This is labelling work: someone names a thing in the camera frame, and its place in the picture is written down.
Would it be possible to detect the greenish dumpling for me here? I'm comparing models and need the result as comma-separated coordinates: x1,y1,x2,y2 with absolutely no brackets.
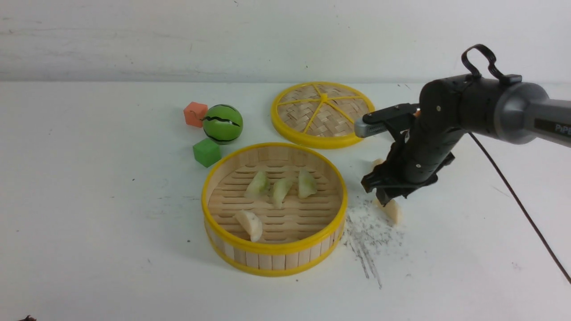
298,168,318,199
271,177,294,209
244,170,271,200

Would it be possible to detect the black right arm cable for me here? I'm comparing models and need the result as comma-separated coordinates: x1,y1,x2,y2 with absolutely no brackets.
461,44,571,286

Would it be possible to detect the white dumpling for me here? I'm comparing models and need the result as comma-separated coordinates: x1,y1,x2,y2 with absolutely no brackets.
371,158,384,169
234,210,263,243
373,199,402,224

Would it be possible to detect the woven bamboo steamer lid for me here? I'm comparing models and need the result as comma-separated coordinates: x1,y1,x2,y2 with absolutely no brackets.
270,82,375,149

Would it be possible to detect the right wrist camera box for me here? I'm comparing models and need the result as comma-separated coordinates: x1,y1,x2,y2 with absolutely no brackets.
355,103,421,139

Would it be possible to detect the green striped watermelon ball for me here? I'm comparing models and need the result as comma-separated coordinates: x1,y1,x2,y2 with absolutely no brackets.
202,104,244,145

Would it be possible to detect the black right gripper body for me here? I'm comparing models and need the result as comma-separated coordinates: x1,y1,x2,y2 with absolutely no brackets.
361,125,464,199

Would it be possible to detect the bamboo steamer tray yellow rim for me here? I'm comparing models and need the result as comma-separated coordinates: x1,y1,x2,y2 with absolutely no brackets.
201,142,348,277

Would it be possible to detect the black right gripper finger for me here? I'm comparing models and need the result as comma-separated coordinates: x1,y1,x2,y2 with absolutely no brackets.
376,187,393,207
394,185,423,199

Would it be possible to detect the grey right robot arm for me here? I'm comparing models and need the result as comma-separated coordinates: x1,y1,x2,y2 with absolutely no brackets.
354,75,571,205

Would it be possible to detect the orange foam cube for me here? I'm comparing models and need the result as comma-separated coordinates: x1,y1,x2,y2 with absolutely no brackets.
183,102,208,128

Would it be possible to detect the green foam cube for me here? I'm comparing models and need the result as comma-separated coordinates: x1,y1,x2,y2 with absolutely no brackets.
192,138,222,167

